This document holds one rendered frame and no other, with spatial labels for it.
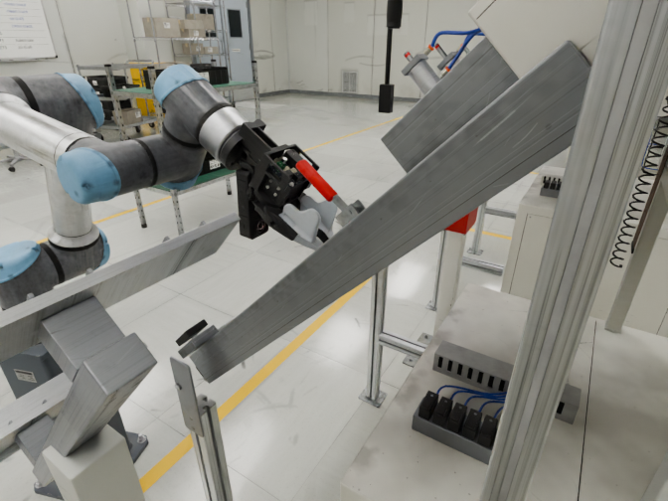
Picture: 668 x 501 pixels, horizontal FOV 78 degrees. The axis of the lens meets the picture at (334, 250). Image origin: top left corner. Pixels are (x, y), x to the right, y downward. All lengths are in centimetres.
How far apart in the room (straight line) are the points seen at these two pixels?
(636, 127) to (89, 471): 56
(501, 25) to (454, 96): 7
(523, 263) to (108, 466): 176
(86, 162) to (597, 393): 96
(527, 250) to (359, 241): 158
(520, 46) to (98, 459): 55
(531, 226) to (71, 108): 165
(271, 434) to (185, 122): 118
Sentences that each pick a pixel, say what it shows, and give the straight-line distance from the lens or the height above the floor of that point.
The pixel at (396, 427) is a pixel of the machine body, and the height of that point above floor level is 62.
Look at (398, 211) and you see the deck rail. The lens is 41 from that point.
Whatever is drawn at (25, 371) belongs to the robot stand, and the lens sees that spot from 135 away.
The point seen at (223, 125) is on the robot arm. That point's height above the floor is 112.
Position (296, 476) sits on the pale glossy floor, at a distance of 149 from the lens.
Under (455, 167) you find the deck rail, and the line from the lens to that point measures 37.
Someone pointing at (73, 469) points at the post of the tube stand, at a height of 84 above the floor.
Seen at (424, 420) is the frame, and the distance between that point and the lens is 77.
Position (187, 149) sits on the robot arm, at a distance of 70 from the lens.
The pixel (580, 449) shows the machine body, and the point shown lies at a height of 62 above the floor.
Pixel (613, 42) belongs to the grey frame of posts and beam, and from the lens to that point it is 31.
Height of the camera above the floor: 123
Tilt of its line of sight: 27 degrees down
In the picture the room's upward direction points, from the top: straight up
